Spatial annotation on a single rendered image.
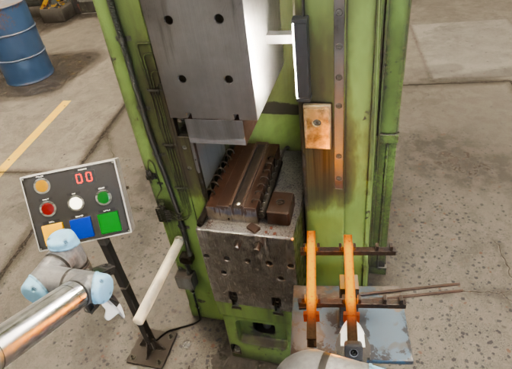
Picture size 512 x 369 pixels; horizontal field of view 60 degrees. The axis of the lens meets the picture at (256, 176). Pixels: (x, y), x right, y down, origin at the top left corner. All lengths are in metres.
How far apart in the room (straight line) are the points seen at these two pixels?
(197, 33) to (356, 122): 0.59
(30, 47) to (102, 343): 4.07
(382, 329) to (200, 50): 1.10
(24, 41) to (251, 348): 4.60
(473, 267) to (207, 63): 2.02
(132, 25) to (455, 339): 2.03
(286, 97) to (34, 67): 4.48
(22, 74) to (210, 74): 4.79
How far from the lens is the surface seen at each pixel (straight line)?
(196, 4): 1.30
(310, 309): 1.37
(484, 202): 3.28
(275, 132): 1.99
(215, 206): 1.69
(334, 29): 1.38
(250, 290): 1.90
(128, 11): 1.56
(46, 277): 1.24
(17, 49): 5.94
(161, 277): 1.97
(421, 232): 2.98
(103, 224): 1.73
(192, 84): 1.40
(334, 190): 1.69
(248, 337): 2.29
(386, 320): 1.70
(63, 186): 1.74
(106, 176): 1.70
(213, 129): 1.46
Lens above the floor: 2.07
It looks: 38 degrees down
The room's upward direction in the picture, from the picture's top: 8 degrees counter-clockwise
